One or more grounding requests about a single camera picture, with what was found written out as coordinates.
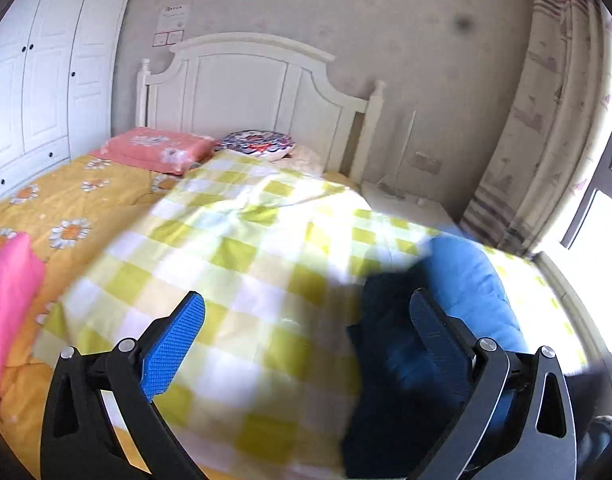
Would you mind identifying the beige pillow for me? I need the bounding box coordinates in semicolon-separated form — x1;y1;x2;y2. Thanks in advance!
286;144;327;173

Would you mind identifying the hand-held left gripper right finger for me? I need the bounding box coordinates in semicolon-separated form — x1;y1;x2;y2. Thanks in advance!
408;287;579;480

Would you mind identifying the white nightstand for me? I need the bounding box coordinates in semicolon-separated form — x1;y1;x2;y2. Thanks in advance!
361;180;459;233

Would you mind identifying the white wardrobe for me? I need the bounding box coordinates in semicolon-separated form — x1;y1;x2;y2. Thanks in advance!
0;0;146;206

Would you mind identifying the paper wall notice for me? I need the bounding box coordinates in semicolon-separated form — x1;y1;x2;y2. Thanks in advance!
153;2;191;48

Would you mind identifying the orange daisy print quilt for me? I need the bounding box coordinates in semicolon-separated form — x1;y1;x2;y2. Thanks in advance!
0;152;221;480

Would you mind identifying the printed curtain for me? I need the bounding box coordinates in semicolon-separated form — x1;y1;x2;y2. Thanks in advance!
458;0;612;256

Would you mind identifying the colourful patterned pillow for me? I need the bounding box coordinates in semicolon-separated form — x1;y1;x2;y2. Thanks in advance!
220;130;297;162

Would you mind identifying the pink cloth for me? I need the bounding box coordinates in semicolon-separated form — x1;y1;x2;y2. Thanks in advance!
0;232;47;416

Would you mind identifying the white bed headboard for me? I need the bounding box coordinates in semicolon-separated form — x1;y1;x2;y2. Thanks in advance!
136;32;387;181

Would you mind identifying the pink floral pillow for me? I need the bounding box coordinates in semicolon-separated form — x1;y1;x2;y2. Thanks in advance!
90;127;219;176

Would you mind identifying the yellow checkered blanket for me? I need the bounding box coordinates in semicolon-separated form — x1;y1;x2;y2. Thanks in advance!
36;150;586;480

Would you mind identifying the window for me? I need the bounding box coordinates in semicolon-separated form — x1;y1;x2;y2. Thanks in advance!
560;125;612;271

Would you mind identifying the blue padded jacket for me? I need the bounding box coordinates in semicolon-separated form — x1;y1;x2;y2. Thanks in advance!
341;235;531;480

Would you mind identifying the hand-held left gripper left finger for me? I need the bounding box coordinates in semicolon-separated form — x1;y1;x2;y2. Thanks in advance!
40;291;209;480

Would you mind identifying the wall socket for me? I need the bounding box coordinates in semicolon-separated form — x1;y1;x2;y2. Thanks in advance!
411;151;441;173

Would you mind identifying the yellow pillow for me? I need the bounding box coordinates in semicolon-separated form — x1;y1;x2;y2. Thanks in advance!
323;170;361;192

